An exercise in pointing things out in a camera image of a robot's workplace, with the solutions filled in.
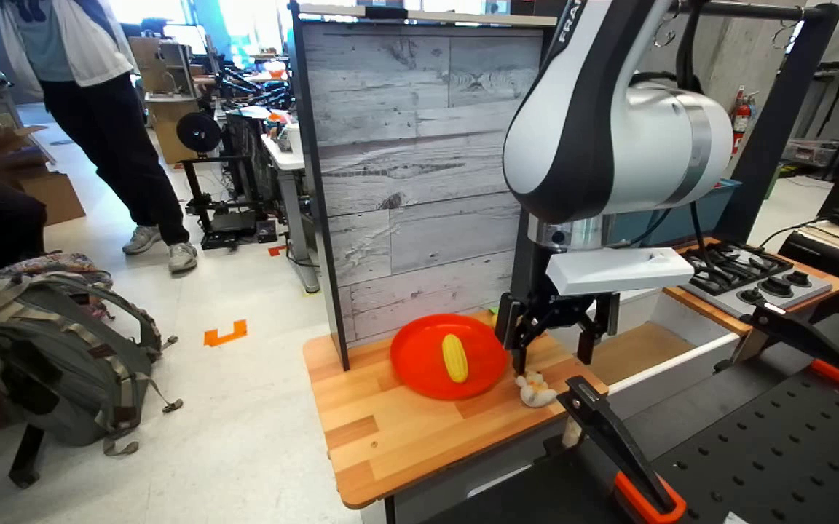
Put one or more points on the yellow toy corn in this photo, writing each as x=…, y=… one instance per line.
x=455, y=356

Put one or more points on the light wooden counter board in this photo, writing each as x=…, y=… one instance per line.
x=409, y=437

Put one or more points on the white toy garlic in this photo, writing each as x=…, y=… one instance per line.
x=533, y=391

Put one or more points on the cardboard box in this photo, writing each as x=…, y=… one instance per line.
x=49, y=193

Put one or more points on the grey wood-print backdrop panel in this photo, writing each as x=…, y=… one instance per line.
x=422, y=177

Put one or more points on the person in black trousers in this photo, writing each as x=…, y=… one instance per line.
x=100, y=118

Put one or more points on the orange floor marker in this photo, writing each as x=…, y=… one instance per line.
x=224, y=335

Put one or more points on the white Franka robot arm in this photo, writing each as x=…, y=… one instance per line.
x=611, y=134

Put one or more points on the black 3D printer frame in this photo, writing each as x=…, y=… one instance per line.
x=230, y=207

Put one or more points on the red fire extinguisher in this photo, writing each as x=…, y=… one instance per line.
x=739, y=118

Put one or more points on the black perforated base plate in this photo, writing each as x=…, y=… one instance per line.
x=777, y=455

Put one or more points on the grey backpack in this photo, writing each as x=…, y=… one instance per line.
x=59, y=350

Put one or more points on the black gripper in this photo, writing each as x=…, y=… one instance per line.
x=559, y=309

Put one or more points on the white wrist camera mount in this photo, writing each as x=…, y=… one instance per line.
x=619, y=268

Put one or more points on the black filament spool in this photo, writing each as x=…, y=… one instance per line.
x=195, y=131

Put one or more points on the white work table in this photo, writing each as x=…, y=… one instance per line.
x=289, y=185

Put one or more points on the toy stove with black grates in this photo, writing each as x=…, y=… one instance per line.
x=756, y=277

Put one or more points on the white toy sink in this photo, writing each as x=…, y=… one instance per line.
x=661, y=354

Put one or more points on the orange plastic plate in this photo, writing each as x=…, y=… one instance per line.
x=420, y=364

